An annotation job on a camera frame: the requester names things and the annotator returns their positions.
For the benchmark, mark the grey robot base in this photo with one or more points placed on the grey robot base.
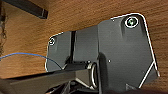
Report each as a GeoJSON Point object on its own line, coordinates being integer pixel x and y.
{"type": "Point", "coordinates": [116, 43]}

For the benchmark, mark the black furniture bar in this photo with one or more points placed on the black furniture bar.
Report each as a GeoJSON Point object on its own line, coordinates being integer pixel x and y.
{"type": "Point", "coordinates": [33, 8]}

